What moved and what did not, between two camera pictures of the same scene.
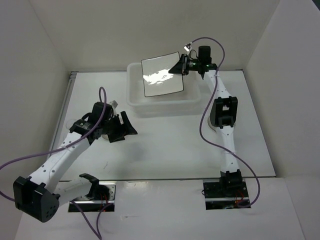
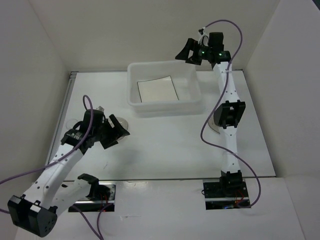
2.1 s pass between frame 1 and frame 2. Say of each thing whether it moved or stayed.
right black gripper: moved
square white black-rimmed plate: moved
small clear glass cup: stayed
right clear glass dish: stayed
